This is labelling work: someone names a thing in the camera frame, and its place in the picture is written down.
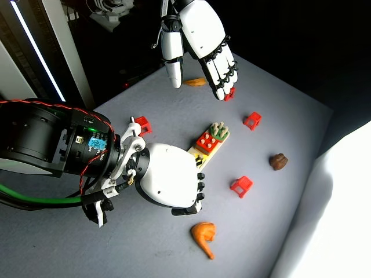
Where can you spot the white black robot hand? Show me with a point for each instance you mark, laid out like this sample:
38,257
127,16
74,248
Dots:
203,32
168,176

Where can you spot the block toy tray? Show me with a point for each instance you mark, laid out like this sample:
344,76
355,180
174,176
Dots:
211,159

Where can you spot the orange toy bread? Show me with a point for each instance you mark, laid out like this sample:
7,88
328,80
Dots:
196,82

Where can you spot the red toy stool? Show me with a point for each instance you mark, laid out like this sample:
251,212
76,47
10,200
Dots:
252,120
231,95
144,123
242,185

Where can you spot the orange toy chicken leg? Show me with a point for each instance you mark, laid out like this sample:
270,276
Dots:
203,233

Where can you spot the grey table cloth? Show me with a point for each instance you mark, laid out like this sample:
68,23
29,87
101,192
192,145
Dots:
145,246

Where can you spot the white device clutter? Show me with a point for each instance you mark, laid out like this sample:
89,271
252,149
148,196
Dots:
107,14

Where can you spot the brown toy nut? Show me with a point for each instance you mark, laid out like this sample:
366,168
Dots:
278,161

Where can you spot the white light strip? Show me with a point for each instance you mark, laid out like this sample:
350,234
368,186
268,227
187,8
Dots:
37,49

